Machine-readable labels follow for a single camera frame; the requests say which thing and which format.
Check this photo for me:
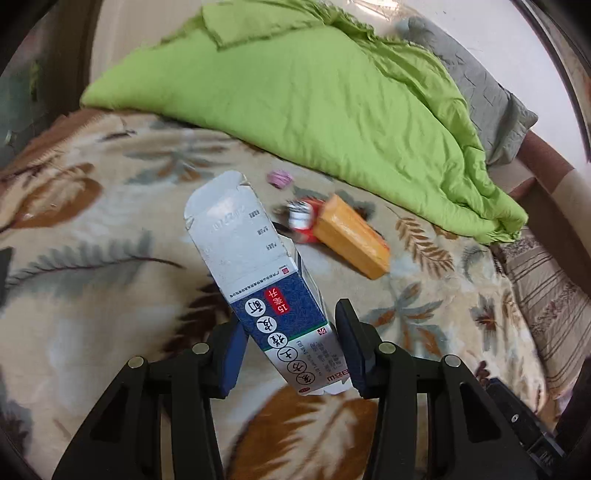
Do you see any wooden door with glass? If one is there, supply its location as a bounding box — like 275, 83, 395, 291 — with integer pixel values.
0, 0, 100, 155

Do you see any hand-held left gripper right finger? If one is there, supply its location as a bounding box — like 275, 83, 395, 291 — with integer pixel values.
335, 298, 541, 480

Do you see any red white small bottle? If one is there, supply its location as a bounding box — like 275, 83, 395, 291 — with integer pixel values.
274, 198, 326, 244

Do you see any white and blue carton box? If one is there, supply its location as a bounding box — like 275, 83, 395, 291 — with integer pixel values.
184, 171, 354, 397

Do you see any green quilt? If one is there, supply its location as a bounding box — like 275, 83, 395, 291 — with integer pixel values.
80, 0, 529, 245

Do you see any grey quilted pillow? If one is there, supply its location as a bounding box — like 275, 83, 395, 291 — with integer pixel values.
397, 17, 539, 166

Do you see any striped floral pillow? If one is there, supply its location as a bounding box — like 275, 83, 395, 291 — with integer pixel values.
492, 226, 591, 411

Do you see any leaf print blanket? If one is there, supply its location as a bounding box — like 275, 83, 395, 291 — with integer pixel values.
0, 108, 561, 480

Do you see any orange box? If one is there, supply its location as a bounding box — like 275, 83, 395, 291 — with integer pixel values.
315, 193, 392, 281

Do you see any brown and beige headboard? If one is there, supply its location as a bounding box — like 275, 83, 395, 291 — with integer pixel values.
489, 131, 591, 232

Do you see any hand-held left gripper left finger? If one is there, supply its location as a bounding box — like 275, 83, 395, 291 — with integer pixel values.
51, 318, 250, 480

